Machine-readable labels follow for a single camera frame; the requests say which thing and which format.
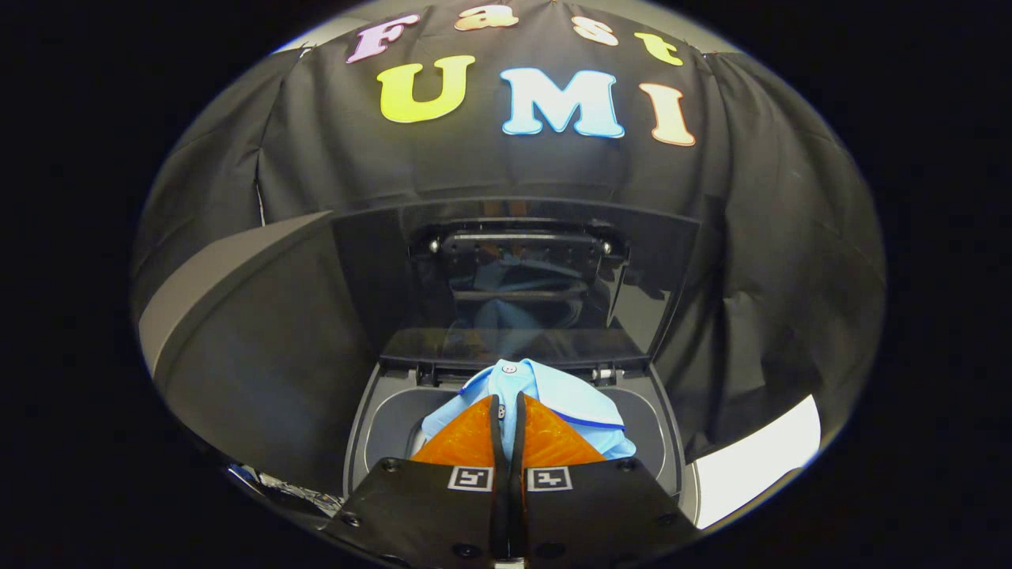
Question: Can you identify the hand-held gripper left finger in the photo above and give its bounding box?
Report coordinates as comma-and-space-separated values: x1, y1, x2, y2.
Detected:
324, 395, 511, 566

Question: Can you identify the white board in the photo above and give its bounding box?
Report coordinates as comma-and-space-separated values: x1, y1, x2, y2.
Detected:
692, 394, 823, 530

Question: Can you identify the dark glass washing machine lid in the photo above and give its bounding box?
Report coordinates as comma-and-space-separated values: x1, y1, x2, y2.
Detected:
328, 198, 703, 372

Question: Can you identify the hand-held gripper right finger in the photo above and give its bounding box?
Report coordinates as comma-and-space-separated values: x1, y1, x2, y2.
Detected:
510, 394, 704, 566

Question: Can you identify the light blue polo shirt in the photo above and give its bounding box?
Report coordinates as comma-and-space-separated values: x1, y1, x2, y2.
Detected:
411, 358, 637, 463

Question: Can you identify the black backdrop cloth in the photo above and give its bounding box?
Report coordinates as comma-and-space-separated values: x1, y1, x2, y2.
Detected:
130, 4, 888, 467

